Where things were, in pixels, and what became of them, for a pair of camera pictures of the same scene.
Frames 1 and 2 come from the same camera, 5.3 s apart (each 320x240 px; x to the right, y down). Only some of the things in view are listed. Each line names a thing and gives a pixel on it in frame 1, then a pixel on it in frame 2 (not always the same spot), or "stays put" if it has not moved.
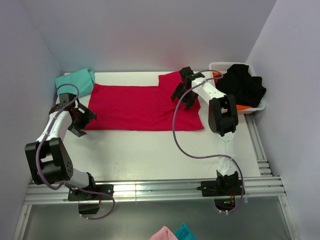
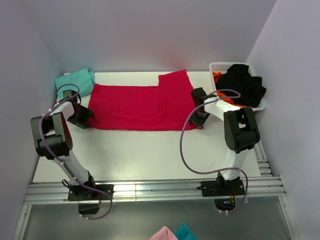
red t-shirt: (142, 108) stays put
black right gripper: (186, 92) to (198, 119)
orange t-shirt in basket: (239, 107) stays put
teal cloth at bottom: (184, 233) stays put
